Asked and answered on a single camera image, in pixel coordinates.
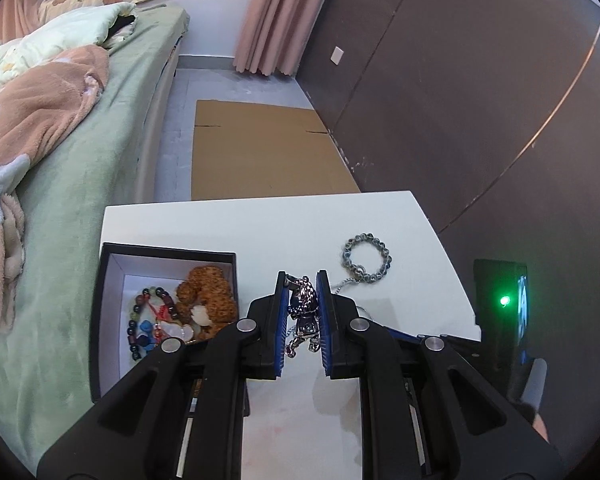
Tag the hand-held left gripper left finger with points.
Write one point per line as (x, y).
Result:
(267, 345)

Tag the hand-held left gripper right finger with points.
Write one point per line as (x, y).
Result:
(337, 345)

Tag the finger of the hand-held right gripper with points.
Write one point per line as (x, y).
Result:
(405, 334)

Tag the white fabric flower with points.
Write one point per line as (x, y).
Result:
(175, 332)

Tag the blue flower hair clip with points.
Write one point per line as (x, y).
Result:
(145, 335)

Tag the black jewelry box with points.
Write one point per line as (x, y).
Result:
(115, 310)

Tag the person's right hand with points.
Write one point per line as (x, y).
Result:
(537, 385)

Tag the flat cardboard sheet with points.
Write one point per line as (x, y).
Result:
(260, 150)

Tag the green bed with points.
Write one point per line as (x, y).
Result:
(80, 210)

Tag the pink floral fleece blanket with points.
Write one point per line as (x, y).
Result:
(30, 110)

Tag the black cloth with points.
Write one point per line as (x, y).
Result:
(122, 27)

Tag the white pillow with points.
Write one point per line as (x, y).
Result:
(70, 30)

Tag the white wall socket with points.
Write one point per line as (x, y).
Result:
(337, 55)

